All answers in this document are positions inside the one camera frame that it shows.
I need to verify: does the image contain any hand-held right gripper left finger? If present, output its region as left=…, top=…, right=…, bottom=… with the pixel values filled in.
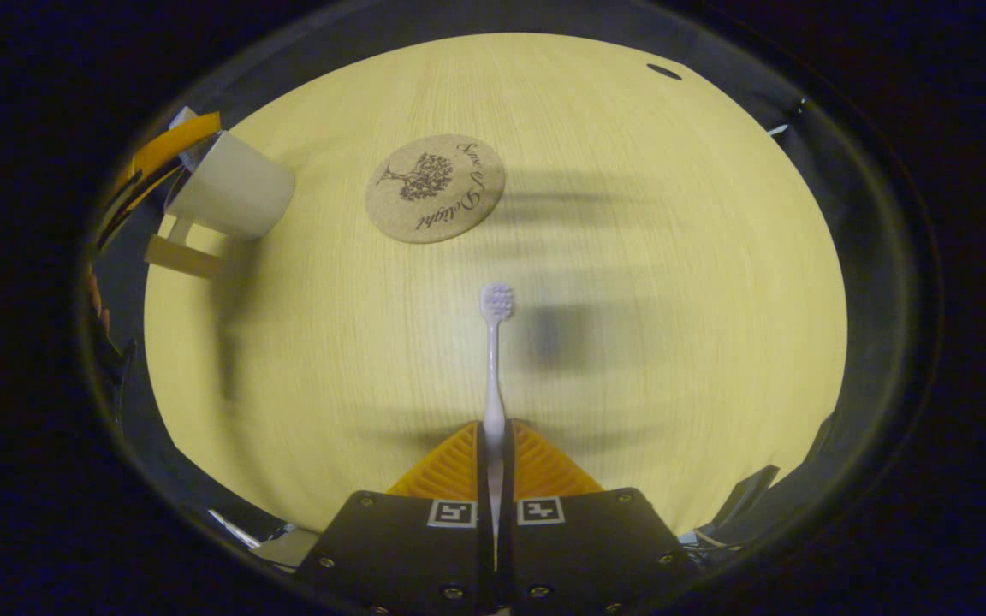
left=294, top=419, right=494, bottom=616

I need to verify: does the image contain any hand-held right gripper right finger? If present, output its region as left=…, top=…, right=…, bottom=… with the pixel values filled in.
left=497, top=419, right=704, bottom=616

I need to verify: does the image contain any white cup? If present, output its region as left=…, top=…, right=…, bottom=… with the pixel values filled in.
left=145, top=128, right=297, bottom=280

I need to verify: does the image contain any white toothbrush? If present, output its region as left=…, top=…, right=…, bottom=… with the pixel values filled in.
left=479, top=282, right=517, bottom=566

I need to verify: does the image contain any round cork coaster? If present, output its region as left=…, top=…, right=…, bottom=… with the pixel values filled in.
left=365, top=133, right=507, bottom=245

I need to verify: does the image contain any light wooden desktop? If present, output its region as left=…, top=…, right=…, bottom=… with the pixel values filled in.
left=144, top=33, right=849, bottom=536

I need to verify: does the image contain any black desk edge clamp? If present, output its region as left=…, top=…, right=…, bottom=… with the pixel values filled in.
left=711, top=465, right=781, bottom=530

